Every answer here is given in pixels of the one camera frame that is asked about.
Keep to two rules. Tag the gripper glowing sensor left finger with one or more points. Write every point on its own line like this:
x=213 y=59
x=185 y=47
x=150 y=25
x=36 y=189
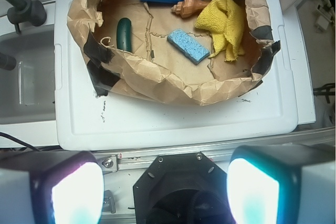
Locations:
x=51 y=187

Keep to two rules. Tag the brown plastic seashell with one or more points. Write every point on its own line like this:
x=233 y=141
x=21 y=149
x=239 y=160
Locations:
x=187 y=8

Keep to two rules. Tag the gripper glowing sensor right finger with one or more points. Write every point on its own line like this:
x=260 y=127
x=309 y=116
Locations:
x=289 y=183

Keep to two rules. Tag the dark green plastic pickle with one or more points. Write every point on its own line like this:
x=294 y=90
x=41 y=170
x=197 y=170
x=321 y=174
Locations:
x=124 y=35

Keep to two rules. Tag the black octagonal mount plate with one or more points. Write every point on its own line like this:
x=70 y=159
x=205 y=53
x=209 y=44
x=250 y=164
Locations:
x=182 y=188

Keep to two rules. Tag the white plastic bin lid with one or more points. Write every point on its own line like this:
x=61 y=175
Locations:
x=115 y=122

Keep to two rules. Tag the white sink basin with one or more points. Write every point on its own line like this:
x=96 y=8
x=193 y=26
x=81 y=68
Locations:
x=28 y=91

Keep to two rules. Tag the dark green faucet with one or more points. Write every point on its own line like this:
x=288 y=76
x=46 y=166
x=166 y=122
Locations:
x=26 y=11

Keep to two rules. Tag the yellow microfiber cloth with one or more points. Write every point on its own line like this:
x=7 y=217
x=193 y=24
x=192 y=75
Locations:
x=225 y=20

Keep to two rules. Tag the blue textured sponge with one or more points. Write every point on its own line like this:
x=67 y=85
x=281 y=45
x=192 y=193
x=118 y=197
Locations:
x=188 y=46

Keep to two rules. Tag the crumpled brown paper bag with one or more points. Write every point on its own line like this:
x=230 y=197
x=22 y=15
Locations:
x=157 y=71

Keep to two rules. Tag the aluminium extrusion rail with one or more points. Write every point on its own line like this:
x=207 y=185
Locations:
x=113 y=161

